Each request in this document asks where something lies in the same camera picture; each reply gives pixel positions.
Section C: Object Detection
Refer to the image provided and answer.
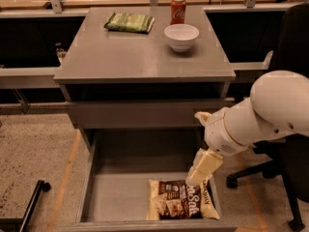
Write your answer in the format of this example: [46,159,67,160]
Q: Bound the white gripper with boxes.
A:
[185,108,248,186]

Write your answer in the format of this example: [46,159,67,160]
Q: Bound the brown sea salt chip bag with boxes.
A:
[147,179,220,220]

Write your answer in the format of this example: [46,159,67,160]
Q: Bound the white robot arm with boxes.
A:
[185,71,309,186]

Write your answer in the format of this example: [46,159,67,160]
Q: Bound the open grey middle drawer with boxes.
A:
[61,128,237,232]

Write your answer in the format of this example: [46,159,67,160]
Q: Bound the closed grey top drawer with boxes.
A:
[69,98,236,129]

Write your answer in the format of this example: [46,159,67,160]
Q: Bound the grey drawer cabinet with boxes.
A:
[54,7,236,146]

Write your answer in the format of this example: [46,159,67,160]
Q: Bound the green chip bag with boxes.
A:
[104,13,155,34]

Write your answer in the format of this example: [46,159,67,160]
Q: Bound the black office chair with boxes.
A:
[226,3,309,232]

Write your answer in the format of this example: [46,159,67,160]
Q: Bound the white ceramic bowl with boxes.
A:
[164,24,199,52]

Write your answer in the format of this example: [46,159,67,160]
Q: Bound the red coca-cola can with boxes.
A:
[171,0,186,24]

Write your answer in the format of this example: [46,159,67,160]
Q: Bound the black metal stand base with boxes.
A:
[0,180,51,232]

